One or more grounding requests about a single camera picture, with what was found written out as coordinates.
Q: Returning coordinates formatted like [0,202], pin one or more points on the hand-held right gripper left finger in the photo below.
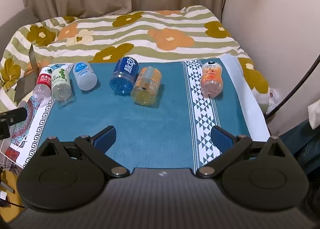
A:
[106,139]

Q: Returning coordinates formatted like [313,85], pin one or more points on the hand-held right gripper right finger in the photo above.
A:
[221,140]

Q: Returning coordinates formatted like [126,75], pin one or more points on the peach orange bottle cup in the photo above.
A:
[211,79]

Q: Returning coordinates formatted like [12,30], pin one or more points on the yellow orange bottle cup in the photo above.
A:
[146,86]

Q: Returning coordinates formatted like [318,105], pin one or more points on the light blue label bottle cup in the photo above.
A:
[85,76]

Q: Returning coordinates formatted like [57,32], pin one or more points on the green label clear bottle cup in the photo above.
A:
[61,84]

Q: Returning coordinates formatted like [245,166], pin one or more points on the red label clear bottle cup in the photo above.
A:
[43,82]

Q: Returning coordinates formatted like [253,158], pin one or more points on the teal patterned tablecloth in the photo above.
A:
[155,129]

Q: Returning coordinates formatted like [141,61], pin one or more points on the white plastic bag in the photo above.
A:
[275,99]

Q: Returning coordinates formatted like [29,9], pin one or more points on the dark blue cloth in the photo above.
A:
[303,144]

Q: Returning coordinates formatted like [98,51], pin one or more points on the red mandala printed mat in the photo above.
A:
[23,129]

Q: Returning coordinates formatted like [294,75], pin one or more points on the white tissue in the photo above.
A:
[314,116]

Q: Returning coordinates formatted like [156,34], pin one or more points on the cardboard box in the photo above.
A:
[25,81]

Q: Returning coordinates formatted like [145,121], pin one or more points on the floral striped blanket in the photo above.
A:
[140,36]

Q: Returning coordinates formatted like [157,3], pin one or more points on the grey headboard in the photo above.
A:
[17,21]

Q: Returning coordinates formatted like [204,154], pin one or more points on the black cylindrical mount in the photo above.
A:
[13,116]

